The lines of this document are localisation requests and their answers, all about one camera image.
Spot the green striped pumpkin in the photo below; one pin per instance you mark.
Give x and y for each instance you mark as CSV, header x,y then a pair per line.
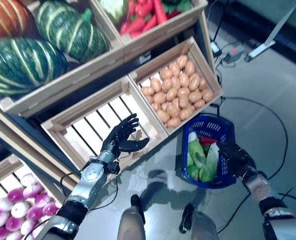
x,y
72,32
22,67

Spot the silver robot left leg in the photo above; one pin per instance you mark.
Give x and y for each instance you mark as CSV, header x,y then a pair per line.
x,y
131,225

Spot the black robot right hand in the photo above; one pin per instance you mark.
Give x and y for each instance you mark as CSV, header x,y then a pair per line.
x,y
238,158

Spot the orange striped pumpkin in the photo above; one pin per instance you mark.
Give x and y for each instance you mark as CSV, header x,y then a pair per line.
x,y
5,17

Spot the pile of purple-white turnips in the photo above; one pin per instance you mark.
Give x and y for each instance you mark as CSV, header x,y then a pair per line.
x,y
5,170

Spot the white office desk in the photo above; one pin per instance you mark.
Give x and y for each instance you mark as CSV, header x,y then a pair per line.
x,y
260,50

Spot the large light wooden crate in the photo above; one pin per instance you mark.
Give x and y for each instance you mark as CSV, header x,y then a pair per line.
x,y
62,86

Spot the blue plastic shopping basket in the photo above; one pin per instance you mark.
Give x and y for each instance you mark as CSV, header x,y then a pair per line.
x,y
213,185

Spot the green broccoli with leaves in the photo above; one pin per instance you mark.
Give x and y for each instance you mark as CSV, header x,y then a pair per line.
x,y
177,3

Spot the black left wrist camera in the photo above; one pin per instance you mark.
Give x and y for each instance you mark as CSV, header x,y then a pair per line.
x,y
114,168

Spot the silver robot right leg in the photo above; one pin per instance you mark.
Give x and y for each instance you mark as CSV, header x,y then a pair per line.
x,y
205,227

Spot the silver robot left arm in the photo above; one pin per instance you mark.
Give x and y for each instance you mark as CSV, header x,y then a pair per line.
x,y
87,185

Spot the purple white onion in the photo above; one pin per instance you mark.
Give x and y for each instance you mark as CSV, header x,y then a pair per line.
x,y
32,191
28,180
16,195
20,209

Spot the wooden tiered display stand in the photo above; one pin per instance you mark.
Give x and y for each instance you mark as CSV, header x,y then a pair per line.
x,y
25,140

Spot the grey box with red button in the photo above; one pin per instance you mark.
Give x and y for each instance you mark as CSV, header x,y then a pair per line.
x,y
234,53

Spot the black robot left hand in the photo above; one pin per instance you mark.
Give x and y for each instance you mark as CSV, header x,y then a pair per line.
x,y
120,140

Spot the red chili pepper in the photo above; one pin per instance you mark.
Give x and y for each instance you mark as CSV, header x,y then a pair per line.
x,y
208,141

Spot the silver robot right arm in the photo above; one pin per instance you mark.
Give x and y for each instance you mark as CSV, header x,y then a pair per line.
x,y
258,185

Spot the light wooden slatted crate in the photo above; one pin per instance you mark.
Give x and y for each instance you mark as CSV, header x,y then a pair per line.
x,y
162,31
162,62
87,106

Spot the black tripod pole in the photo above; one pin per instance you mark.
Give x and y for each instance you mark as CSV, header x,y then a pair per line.
x,y
219,23

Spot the white cauliflower with leaves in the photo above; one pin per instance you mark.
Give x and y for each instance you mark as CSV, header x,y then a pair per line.
x,y
115,10

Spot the silver robot leg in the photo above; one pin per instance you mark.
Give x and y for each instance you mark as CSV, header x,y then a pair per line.
x,y
205,227
131,225

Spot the brown potato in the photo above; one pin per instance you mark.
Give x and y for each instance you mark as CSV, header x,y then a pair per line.
x,y
173,122
187,114
163,116

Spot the red carrot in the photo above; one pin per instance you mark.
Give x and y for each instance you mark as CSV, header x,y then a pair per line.
x,y
135,26
160,12

